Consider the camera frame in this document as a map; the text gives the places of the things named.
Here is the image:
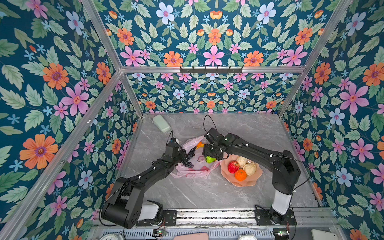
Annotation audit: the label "fake orange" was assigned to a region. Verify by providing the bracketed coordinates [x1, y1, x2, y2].
[196, 142, 204, 149]
[234, 169, 248, 182]

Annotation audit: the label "fake green lime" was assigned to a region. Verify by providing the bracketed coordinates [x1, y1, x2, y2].
[205, 156, 217, 164]

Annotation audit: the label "fake red strawberry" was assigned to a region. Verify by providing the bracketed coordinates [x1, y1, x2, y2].
[228, 161, 240, 174]

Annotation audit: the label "pink plastic bag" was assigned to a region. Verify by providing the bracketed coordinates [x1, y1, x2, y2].
[171, 136, 220, 179]

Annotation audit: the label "fake beige garlic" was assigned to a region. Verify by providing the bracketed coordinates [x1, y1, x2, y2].
[243, 163, 258, 176]
[236, 156, 249, 169]

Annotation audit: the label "pink scalloped bowl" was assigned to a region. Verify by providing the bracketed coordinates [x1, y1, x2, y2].
[220, 155, 263, 187]

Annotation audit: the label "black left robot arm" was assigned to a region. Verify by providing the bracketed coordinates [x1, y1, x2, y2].
[100, 142, 187, 229]

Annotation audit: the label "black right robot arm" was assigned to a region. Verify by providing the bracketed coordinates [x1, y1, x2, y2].
[203, 128, 301, 225]

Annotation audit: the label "fake dark grapes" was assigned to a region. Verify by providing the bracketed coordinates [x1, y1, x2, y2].
[183, 148, 196, 169]

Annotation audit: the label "black hook rail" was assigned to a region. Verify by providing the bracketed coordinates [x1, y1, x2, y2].
[179, 66, 243, 75]

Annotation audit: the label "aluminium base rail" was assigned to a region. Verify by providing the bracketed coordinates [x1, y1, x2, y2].
[162, 207, 341, 228]

